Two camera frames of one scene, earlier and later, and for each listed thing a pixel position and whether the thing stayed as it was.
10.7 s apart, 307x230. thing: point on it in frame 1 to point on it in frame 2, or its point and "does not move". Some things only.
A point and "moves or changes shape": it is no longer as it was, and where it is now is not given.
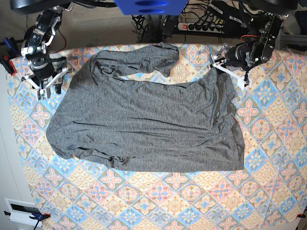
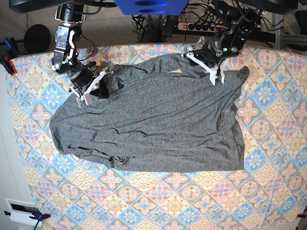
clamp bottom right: x=301 y=215 does not move
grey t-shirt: x=174 y=127 moves or changes shape
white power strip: x=201 y=27 does not move
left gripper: x=44 y=74 to x=84 y=81
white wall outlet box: x=20 y=211 does not move
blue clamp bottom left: x=39 y=217 does not move
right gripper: x=234 y=61 to x=210 y=57
